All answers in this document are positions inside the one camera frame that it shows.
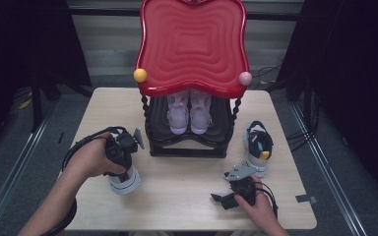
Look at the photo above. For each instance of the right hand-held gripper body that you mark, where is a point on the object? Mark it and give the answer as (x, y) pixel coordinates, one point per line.
(244, 190)

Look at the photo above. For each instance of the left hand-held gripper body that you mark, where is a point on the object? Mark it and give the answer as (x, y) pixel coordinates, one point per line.
(121, 149)

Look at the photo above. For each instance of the yellow tape strip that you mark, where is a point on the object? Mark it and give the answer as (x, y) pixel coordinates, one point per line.
(25, 104)

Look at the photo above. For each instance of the red and black shoe rack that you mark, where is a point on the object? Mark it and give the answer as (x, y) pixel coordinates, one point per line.
(193, 49)

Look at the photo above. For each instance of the small black tape strip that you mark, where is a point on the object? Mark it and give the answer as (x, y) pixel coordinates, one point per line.
(61, 137)

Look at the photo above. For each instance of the grey tape piece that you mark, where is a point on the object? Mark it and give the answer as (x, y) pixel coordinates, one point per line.
(305, 198)

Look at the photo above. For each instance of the navy white sneaker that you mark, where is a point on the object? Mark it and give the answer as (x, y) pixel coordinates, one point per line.
(257, 144)
(126, 187)

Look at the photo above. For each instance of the person's right hand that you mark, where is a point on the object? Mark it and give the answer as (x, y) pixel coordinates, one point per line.
(262, 206)

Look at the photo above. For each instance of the purple jelly sandal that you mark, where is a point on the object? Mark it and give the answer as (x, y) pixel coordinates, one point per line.
(200, 114)
(177, 114)

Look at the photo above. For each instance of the black metal stand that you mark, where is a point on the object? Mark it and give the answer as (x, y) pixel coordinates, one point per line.
(36, 105)

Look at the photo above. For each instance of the black horizontal bar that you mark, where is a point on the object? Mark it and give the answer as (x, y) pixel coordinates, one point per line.
(105, 12)

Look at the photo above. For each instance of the metal floor rail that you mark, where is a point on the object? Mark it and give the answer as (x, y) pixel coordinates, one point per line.
(328, 170)
(16, 167)

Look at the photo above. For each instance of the person's left hand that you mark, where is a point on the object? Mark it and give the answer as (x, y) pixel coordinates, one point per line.
(90, 157)

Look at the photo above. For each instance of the black curtain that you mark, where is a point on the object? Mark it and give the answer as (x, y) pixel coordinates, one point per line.
(357, 65)
(13, 49)

